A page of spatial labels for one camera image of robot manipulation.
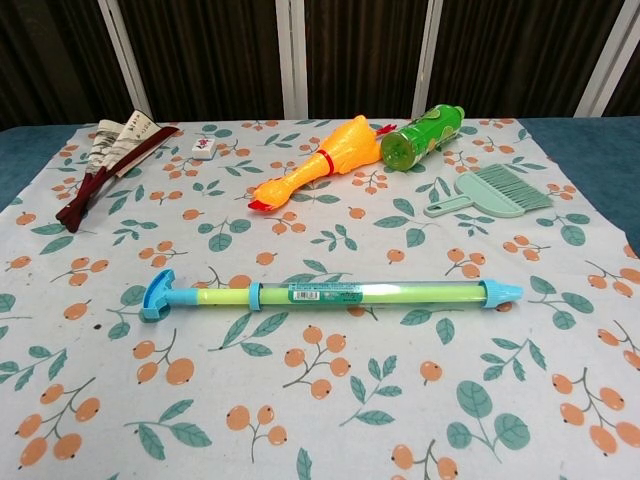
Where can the blue green water pump toy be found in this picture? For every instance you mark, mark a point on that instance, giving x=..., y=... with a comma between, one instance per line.
x=320, y=295

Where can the yellow rubber chicken toy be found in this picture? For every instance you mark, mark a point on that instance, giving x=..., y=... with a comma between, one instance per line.
x=345, y=150

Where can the green plastic bottle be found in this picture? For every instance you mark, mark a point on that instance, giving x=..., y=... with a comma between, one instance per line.
x=420, y=135

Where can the white mahjong tile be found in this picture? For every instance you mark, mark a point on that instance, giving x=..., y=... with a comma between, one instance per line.
x=202, y=146

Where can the floral fruit print tablecloth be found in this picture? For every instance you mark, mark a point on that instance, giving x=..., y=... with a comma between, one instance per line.
x=320, y=400

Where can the mint green mini brush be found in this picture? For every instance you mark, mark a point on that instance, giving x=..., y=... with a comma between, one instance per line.
x=520, y=192

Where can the folding fan with maroon ribs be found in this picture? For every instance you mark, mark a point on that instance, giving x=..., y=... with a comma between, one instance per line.
x=120, y=145

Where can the white divider frame post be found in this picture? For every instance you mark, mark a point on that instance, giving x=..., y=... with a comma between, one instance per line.
x=291, y=60
x=432, y=55
x=122, y=55
x=607, y=55

